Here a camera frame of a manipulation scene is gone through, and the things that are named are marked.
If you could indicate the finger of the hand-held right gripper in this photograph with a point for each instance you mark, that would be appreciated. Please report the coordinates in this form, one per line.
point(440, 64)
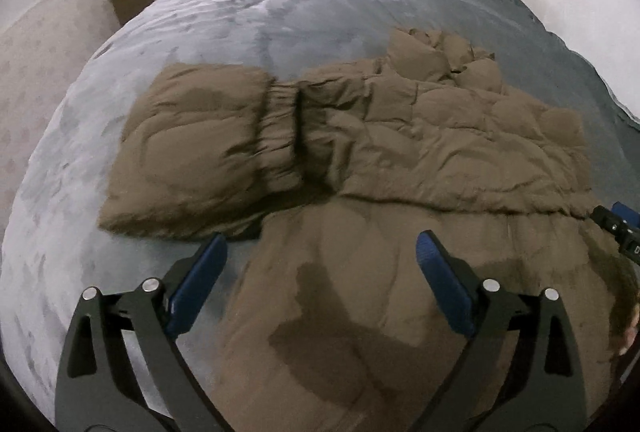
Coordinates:
point(609, 221)

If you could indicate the brown puffer jacket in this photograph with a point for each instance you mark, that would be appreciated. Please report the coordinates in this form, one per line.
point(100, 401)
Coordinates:
point(400, 152)

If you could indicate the grey plush bed blanket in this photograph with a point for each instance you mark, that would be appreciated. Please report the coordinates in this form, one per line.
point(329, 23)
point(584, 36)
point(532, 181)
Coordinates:
point(250, 12)

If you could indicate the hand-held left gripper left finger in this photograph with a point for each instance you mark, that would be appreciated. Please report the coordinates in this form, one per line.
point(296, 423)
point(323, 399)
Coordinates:
point(197, 282)

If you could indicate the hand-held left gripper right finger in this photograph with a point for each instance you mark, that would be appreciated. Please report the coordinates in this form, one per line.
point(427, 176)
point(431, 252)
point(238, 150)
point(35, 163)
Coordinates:
point(445, 277)

